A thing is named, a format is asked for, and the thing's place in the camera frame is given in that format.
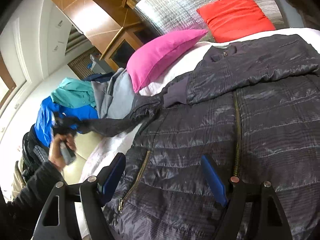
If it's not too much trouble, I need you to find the white textured bedspread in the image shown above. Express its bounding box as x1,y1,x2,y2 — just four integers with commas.
79,27,320,238

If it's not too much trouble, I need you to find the grey garment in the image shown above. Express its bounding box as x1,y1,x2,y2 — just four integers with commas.
91,68,135,119

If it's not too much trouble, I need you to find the red pillow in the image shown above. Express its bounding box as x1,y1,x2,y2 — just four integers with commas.
196,0,276,43

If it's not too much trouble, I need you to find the person's dark left sleeve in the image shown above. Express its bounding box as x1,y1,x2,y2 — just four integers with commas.
1,161,63,239

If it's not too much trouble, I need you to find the teal garment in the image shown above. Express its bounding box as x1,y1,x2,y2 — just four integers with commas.
50,77,96,108

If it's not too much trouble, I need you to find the magenta pillow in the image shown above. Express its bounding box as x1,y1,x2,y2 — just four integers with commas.
126,29,207,93

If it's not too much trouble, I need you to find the dark quilted puffer jacket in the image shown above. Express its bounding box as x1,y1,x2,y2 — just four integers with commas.
53,34,320,240

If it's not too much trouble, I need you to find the silver foil insulation sheet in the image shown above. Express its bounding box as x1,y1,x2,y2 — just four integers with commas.
135,0,285,42

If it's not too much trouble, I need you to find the blue garment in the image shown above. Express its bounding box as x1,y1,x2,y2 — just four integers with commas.
34,96,99,148

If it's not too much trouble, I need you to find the wooden nightstand cabinet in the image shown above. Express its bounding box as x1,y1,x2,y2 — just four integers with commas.
100,22,159,72

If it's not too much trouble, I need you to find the person's left hand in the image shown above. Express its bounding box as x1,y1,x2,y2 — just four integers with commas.
48,134,76,172

